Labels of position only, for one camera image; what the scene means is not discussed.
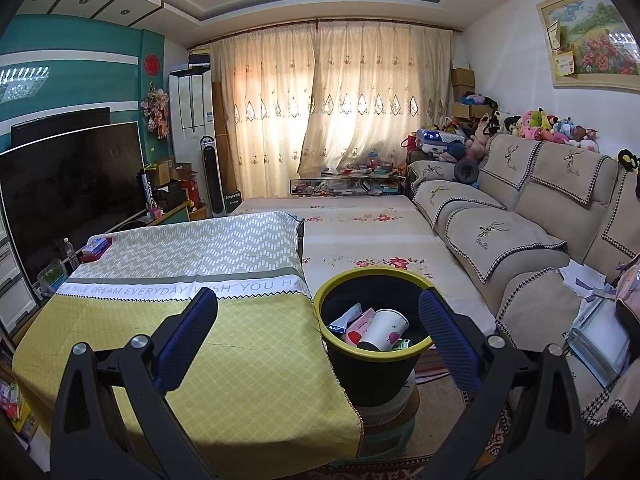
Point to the yellow green printed tablecloth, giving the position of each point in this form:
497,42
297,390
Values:
200,260

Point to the cluttered glass coffee table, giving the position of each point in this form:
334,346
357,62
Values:
345,185

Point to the beige sofa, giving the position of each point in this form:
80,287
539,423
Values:
545,210

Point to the brown curtain rod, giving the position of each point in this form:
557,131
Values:
320,21

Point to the open cardboard boxes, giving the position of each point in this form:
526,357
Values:
165,175

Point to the tall stack of cardboard boxes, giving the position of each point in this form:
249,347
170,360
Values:
462,85

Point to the white paper cup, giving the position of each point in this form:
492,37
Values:
385,327

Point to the pile of colourful books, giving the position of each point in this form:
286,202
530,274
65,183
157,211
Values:
12,400

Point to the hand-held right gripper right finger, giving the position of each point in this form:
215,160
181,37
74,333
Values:
450,340

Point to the round red wall ornament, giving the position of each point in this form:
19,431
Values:
152,65

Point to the framed flower wall picture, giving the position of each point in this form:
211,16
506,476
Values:
595,35

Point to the hanging flower decoration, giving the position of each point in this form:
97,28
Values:
156,112

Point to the brown plastic stool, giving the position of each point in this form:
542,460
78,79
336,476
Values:
395,412

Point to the blue white packet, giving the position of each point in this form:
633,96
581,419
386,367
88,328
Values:
342,324

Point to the pink bag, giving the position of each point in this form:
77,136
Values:
631,290

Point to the black tower fan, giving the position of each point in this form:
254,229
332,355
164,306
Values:
212,175

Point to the large curved television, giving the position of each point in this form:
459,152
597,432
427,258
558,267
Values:
65,195

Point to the flat red box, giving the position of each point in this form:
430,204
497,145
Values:
90,257

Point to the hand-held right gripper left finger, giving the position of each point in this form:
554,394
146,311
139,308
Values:
187,345

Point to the floral beige mat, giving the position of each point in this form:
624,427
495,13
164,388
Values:
375,240

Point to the black bin with yellow rim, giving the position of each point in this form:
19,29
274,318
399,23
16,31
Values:
370,375

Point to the black monitor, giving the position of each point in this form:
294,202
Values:
60,122

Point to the beige embroidered curtain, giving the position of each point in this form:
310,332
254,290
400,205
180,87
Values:
340,100

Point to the loose white papers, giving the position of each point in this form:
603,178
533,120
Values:
582,277

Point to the green white drink bottle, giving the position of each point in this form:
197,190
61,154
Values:
402,344

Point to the row of plush toys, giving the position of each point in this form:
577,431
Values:
540,127

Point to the blue star print bag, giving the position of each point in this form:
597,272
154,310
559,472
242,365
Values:
434,140

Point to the grey neck pillow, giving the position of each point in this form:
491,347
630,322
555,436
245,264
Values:
466,170

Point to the white drawer cabinet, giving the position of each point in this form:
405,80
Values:
12,280

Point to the pink drink carton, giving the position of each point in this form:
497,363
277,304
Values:
360,327

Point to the clear water bottle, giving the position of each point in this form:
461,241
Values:
71,255

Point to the dark green box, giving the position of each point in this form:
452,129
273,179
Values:
233,202

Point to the green plastic stool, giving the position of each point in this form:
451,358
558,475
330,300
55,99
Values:
387,442

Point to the white standing air conditioner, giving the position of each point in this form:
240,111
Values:
190,110

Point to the blue tissue box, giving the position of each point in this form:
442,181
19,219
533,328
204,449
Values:
97,246

